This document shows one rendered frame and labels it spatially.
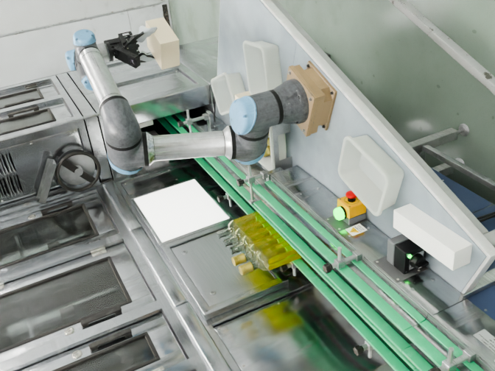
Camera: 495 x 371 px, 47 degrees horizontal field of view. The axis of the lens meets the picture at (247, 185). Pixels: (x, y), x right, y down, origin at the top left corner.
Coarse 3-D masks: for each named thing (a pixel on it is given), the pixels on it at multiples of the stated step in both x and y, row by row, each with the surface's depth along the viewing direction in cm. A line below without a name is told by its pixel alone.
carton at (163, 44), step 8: (152, 24) 222; (160, 24) 222; (168, 24) 223; (160, 32) 219; (168, 32) 219; (152, 40) 222; (160, 40) 216; (168, 40) 216; (176, 40) 217; (152, 48) 226; (160, 48) 216; (168, 48) 217; (176, 48) 219; (160, 56) 220; (168, 56) 220; (176, 56) 222; (160, 64) 223; (168, 64) 223; (176, 64) 225
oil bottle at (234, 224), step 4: (256, 212) 223; (244, 216) 222; (248, 216) 221; (252, 216) 221; (256, 216) 221; (260, 216) 221; (232, 220) 220; (236, 220) 220; (240, 220) 220; (244, 220) 219; (248, 220) 219; (252, 220) 219; (256, 220) 219; (232, 224) 218; (236, 224) 218; (240, 224) 218; (244, 224) 218; (248, 224) 218; (232, 228) 217; (236, 228) 217; (232, 232) 218
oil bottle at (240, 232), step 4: (260, 220) 219; (264, 220) 219; (252, 224) 217; (256, 224) 217; (260, 224) 217; (264, 224) 216; (268, 224) 216; (240, 228) 215; (244, 228) 215; (248, 228) 215; (252, 228) 215; (256, 228) 214; (260, 228) 215; (236, 232) 214; (240, 232) 214; (244, 232) 213; (248, 232) 213; (252, 232) 213; (236, 236) 214; (240, 236) 212; (240, 240) 213
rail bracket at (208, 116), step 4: (188, 112) 268; (208, 112) 273; (188, 116) 269; (200, 116) 273; (204, 116) 272; (208, 116) 273; (212, 116) 273; (188, 120) 269; (192, 120) 271; (196, 120) 272; (208, 120) 274; (212, 120) 274; (180, 124) 268; (188, 124) 270; (208, 124) 276; (212, 124) 275; (208, 128) 278; (212, 128) 276; (216, 128) 282; (220, 128) 281
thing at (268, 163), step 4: (272, 132) 221; (268, 136) 239; (272, 136) 220; (272, 140) 221; (272, 144) 222; (272, 148) 223; (272, 152) 224; (268, 156) 240; (272, 156) 225; (260, 160) 238; (264, 160) 237; (268, 160) 237; (272, 160) 226; (264, 164) 235; (268, 164) 234; (272, 164) 227; (268, 168) 232; (272, 168) 228
